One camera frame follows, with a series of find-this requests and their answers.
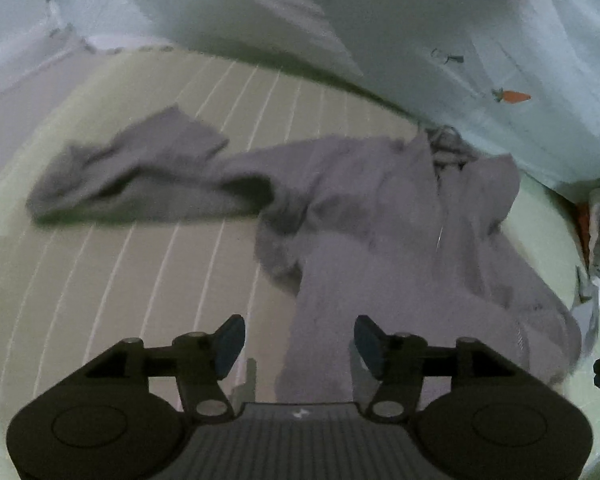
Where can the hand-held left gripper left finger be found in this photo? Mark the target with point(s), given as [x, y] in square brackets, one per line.
[227, 347]

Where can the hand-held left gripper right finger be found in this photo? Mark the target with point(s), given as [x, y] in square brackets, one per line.
[370, 347]

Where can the grey zip hoodie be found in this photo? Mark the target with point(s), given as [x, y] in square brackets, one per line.
[380, 210]

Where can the pale blue carrot-print quilt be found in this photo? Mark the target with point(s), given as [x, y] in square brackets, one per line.
[405, 20]

